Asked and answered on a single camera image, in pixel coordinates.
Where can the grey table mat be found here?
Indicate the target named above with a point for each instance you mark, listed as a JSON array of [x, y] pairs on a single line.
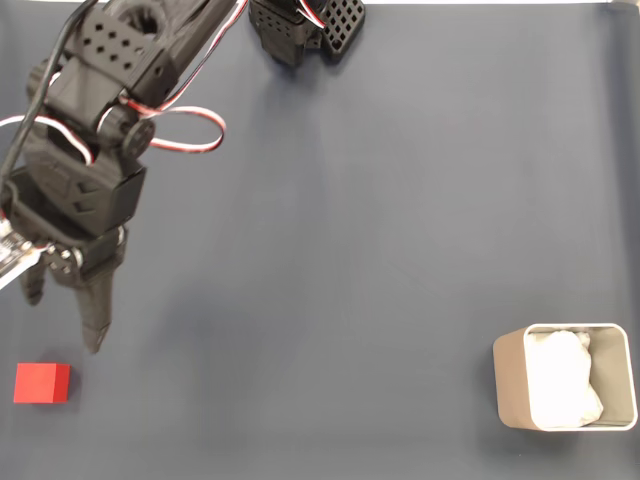
[[320, 275]]

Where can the beige metal box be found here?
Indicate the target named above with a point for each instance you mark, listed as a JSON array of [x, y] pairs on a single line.
[[510, 380]]

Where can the white wrist camera board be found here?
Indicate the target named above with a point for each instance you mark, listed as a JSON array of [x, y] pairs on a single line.
[[15, 257]]

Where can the white crumpled paper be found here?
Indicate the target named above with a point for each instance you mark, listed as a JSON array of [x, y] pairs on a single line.
[[560, 380]]

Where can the red cube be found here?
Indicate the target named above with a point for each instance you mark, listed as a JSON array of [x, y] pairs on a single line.
[[40, 384]]

